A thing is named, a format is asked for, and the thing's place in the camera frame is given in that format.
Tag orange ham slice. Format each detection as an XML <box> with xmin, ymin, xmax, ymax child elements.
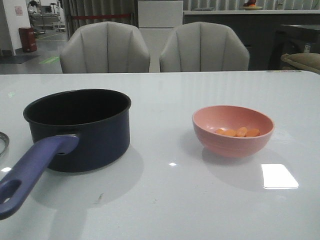
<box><xmin>223</xmin><ymin>129</ymin><xmax>237</xmax><ymax>137</ymax></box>
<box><xmin>236</xmin><ymin>127</ymin><xmax>248</xmax><ymax>138</ymax></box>
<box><xmin>215</xmin><ymin>128</ymin><xmax>226</xmax><ymax>135</ymax></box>
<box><xmin>245</xmin><ymin>128</ymin><xmax>260</xmax><ymax>138</ymax></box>

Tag pink bowl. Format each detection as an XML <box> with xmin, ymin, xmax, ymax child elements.
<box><xmin>192</xmin><ymin>105</ymin><xmax>275</xmax><ymax>158</ymax></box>

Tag glass pot lid blue knob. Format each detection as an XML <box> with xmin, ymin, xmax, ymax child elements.
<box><xmin>0</xmin><ymin>132</ymin><xmax>10</xmax><ymax>157</ymax></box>

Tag right grey upholstered chair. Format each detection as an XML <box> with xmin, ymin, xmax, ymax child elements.
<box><xmin>159</xmin><ymin>21</ymin><xmax>250</xmax><ymax>73</ymax></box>

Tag grey upholstered chair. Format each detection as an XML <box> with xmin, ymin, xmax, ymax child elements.
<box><xmin>59</xmin><ymin>21</ymin><xmax>151</xmax><ymax>74</ymax></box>
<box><xmin>159</xmin><ymin>21</ymin><xmax>250</xmax><ymax>73</ymax></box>

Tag dark blue saucepan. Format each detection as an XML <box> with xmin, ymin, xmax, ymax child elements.
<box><xmin>0</xmin><ymin>89</ymin><xmax>132</xmax><ymax>219</ymax></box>

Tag left grey upholstered chair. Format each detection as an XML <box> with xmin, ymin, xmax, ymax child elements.
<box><xmin>59</xmin><ymin>21</ymin><xmax>151</xmax><ymax>74</ymax></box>

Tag white refrigerator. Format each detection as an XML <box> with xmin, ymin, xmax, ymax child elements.
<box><xmin>137</xmin><ymin>0</ymin><xmax>184</xmax><ymax>58</ymax></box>

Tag red barrier belt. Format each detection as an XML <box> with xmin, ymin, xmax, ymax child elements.
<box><xmin>70</xmin><ymin>13</ymin><xmax>132</xmax><ymax>20</ymax></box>

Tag dark kitchen counter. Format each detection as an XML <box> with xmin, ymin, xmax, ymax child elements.
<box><xmin>183</xmin><ymin>10</ymin><xmax>320</xmax><ymax>71</ymax></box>

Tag fruit plate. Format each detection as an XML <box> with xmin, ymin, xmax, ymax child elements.
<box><xmin>242</xmin><ymin>0</ymin><xmax>263</xmax><ymax>11</ymax></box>

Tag grey curtain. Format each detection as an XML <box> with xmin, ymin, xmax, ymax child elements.
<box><xmin>62</xmin><ymin>0</ymin><xmax>138</xmax><ymax>39</ymax></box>

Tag black appliance box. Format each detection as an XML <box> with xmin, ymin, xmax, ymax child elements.
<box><xmin>268</xmin><ymin>24</ymin><xmax>320</xmax><ymax>70</ymax></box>

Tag red trash bin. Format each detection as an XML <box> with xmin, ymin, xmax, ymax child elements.
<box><xmin>18</xmin><ymin>27</ymin><xmax>37</xmax><ymax>53</ymax></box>

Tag beige cushion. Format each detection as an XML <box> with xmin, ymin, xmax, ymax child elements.
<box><xmin>280</xmin><ymin>53</ymin><xmax>320</xmax><ymax>74</ymax></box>

